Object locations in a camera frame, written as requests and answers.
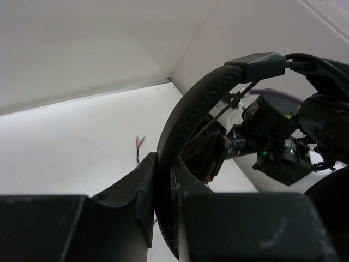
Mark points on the black headset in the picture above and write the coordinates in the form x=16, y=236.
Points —
x=228, y=84

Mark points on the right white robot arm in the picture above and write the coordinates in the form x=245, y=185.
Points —
x=290, y=140

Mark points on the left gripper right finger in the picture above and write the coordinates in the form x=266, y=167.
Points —
x=246, y=226

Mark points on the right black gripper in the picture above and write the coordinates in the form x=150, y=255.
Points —
x=205, y=153

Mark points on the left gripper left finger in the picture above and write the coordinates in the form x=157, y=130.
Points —
x=114, y=225

